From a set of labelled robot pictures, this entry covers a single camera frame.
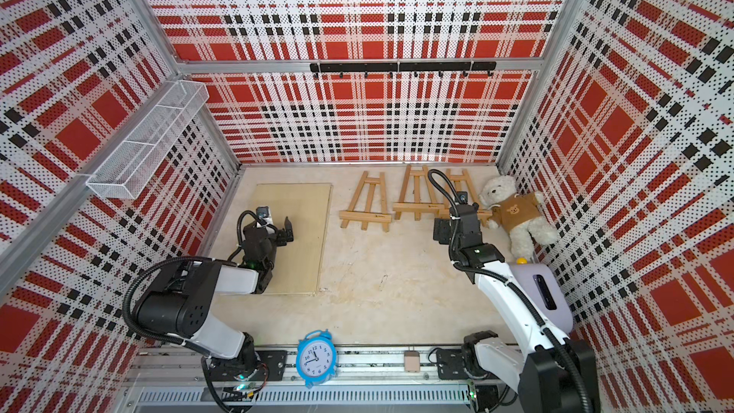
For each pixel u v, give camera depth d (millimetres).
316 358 732
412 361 749
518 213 956
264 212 802
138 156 734
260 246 713
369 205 1078
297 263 924
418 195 1112
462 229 611
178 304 456
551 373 387
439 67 894
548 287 776
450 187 703
